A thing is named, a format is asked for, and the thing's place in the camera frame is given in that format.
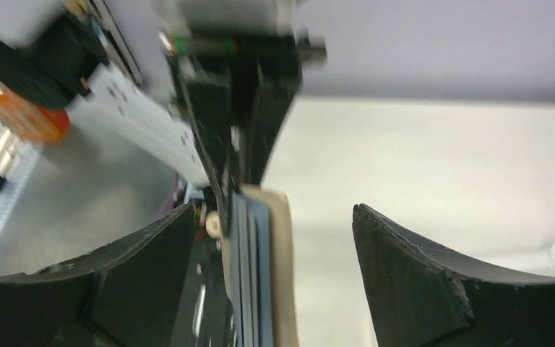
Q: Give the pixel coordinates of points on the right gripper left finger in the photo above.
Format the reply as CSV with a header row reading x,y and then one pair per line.
x,y
125,293

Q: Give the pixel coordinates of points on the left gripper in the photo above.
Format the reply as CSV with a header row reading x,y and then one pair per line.
x,y
224,80

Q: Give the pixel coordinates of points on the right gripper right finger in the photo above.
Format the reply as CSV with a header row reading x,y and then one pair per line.
x,y
421,293

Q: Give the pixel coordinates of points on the tan leather card holder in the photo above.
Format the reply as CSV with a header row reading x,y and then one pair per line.
x,y
256,250

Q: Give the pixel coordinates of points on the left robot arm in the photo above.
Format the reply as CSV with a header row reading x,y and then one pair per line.
x,y
108,56

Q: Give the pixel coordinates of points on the orange bottle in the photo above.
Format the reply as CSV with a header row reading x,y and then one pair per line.
x,y
29,121

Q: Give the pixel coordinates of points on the white cable duct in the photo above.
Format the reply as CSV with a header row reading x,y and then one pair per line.
x,y
17,181

